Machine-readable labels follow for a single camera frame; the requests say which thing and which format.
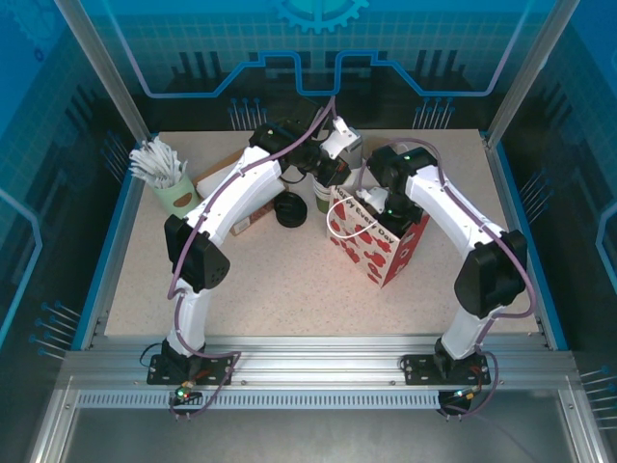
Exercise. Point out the red white paper gift bag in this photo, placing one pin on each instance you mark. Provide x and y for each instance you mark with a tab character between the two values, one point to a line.
366	251

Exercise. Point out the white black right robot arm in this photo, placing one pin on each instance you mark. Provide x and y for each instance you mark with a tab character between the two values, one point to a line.
458	207

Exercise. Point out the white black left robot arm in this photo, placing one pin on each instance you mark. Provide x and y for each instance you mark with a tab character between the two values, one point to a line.
236	193

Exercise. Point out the green paper cups stack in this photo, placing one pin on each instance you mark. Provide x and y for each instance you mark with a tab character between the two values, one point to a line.
322	200

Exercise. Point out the black cup lids stack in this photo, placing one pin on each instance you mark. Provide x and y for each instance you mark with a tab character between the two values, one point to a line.
289	212

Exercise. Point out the white paper napkins stack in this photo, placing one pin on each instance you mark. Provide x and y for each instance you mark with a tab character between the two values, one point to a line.
212	185

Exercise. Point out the light green holder cup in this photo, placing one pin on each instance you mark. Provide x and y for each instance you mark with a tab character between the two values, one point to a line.
180	200

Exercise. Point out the white wrapped stir sticks bundle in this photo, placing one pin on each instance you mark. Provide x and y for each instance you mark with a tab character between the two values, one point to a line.
154	161

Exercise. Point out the small LED connector board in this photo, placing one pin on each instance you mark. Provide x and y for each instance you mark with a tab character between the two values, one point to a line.
465	395
183	393

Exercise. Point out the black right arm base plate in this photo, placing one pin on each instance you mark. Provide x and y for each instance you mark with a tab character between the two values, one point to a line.
414	371

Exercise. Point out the aluminium front rail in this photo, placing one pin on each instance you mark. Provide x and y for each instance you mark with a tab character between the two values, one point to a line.
313	359

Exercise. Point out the aluminium frame post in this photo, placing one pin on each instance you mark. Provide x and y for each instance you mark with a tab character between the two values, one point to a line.
107	72
525	72

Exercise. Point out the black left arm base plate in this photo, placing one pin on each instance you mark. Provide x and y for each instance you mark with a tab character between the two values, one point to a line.
217	373

